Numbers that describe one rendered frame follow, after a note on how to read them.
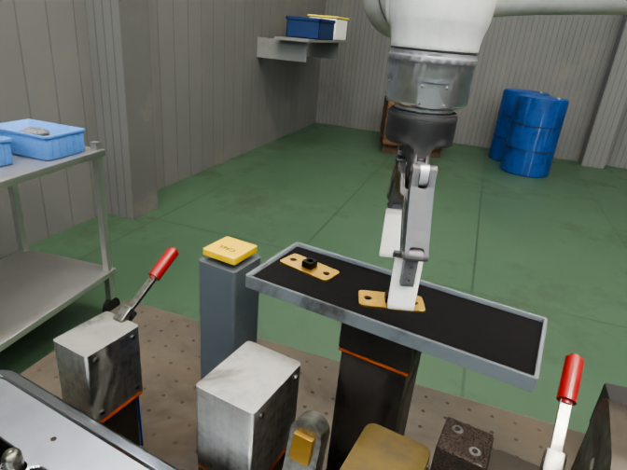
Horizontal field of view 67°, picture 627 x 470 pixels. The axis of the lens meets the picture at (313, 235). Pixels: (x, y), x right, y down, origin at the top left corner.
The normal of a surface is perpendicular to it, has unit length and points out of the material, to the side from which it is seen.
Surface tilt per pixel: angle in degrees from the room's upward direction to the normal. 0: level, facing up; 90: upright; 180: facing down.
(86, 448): 0
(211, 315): 90
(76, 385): 90
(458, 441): 0
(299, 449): 78
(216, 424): 90
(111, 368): 90
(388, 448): 0
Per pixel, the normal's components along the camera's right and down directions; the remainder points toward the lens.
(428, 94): -0.06, 0.40
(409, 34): -0.71, 0.40
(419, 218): -0.02, -0.06
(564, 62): -0.33, 0.35
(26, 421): 0.08, -0.91
